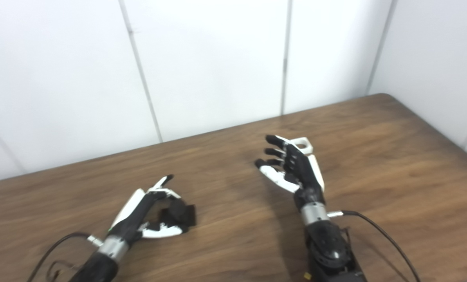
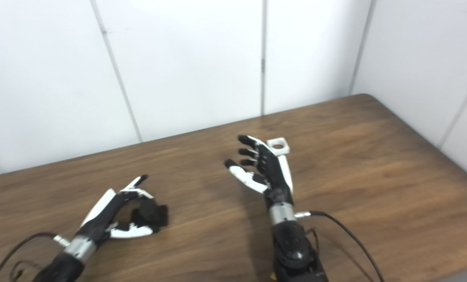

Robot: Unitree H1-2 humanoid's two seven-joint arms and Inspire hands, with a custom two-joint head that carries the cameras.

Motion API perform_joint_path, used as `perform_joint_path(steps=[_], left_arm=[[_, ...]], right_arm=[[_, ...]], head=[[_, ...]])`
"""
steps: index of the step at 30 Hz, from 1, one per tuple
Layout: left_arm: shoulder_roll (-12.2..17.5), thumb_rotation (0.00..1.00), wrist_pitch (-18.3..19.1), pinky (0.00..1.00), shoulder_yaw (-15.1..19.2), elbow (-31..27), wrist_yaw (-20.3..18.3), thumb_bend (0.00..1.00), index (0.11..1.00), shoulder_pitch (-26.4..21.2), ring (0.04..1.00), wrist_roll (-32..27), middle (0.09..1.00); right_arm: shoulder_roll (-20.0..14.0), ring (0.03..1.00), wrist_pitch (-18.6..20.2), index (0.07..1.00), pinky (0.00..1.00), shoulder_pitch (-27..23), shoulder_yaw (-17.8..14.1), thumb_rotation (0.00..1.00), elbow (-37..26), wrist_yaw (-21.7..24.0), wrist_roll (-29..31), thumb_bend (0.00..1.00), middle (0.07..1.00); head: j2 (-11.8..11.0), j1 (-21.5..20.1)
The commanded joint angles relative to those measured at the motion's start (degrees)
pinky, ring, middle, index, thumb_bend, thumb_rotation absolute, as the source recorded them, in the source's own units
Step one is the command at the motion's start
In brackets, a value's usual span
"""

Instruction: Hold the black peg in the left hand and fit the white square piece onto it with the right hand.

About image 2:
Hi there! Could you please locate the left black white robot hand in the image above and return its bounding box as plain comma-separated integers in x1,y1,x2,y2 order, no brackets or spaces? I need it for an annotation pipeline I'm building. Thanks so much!
75,175,159,246

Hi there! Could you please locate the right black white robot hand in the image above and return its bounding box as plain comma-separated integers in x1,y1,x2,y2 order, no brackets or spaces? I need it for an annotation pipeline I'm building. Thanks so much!
224,135,295,208

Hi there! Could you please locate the white square piece with hole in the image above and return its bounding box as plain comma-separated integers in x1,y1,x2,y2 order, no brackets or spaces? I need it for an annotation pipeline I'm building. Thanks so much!
266,137,290,155

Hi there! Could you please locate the black peg with base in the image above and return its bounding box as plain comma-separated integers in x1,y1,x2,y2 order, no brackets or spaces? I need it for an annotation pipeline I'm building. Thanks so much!
131,199,169,228

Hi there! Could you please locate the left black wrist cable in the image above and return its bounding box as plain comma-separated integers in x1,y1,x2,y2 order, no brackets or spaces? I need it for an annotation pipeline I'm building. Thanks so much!
0,232,70,282

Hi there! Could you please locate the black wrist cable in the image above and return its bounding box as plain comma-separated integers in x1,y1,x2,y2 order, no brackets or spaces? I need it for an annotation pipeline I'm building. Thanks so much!
0,232,70,282
295,211,386,282

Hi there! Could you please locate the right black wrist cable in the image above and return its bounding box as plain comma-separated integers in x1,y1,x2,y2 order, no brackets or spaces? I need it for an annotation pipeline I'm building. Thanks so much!
295,211,386,282

